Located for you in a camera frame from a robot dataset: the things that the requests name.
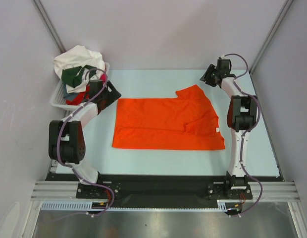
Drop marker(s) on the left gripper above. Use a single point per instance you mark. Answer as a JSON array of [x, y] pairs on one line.
[[113, 95]]

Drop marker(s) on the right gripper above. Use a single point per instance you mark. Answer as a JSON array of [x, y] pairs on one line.
[[208, 77]]

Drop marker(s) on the white plastic basket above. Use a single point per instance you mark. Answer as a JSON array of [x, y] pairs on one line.
[[57, 97]]

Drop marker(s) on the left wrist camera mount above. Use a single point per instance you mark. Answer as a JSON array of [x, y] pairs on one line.
[[91, 78]]

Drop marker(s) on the red t shirt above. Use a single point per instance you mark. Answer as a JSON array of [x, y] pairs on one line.
[[81, 97]]

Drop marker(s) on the orange t shirt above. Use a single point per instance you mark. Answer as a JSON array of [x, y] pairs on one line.
[[186, 122]]

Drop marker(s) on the pink garment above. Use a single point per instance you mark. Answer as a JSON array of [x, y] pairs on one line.
[[103, 77]]

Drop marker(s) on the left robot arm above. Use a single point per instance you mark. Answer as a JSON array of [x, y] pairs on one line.
[[66, 138]]

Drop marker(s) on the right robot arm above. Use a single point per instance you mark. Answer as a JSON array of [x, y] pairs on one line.
[[244, 110]]

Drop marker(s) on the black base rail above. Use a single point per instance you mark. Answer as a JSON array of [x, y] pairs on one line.
[[127, 189]]

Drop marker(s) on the grey t shirt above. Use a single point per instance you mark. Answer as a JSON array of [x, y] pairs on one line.
[[68, 96]]

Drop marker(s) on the green and white t shirt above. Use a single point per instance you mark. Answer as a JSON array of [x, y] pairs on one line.
[[74, 77]]

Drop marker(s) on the white slotted cable duct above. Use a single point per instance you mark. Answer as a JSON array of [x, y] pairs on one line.
[[88, 206]]

